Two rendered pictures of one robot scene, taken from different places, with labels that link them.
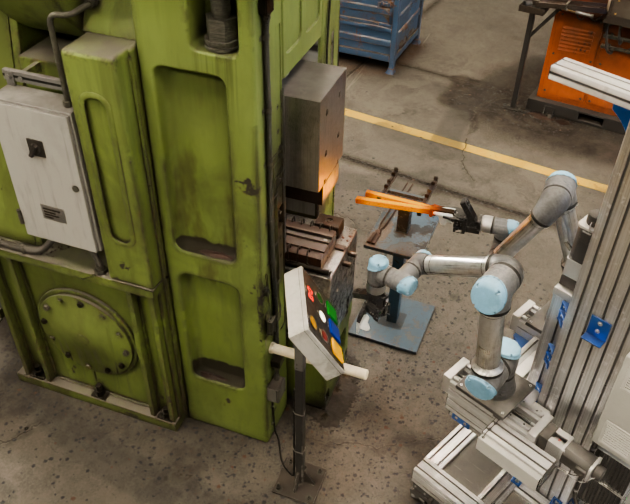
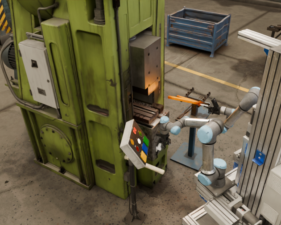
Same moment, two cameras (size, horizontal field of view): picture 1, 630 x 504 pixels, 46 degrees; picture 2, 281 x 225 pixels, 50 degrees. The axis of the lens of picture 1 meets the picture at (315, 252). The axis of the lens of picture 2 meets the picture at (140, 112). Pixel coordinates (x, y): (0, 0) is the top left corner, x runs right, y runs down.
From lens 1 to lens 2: 0.58 m
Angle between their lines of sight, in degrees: 12
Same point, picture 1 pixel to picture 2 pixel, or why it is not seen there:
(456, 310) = (220, 154)
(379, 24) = (207, 35)
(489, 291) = (204, 132)
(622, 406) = (270, 195)
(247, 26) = (107, 12)
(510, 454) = (217, 213)
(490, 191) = not seen: hidden behind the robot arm
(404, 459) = (183, 215)
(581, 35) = not seen: outside the picture
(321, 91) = (146, 45)
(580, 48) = not seen: outside the picture
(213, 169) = (100, 75)
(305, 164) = (139, 76)
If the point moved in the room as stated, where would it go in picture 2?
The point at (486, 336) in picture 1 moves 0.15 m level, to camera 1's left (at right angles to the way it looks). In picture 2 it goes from (204, 154) to (184, 152)
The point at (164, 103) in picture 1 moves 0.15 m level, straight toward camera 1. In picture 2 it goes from (81, 46) to (78, 53)
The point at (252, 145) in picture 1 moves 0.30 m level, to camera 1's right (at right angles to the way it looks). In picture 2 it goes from (112, 64) to (147, 66)
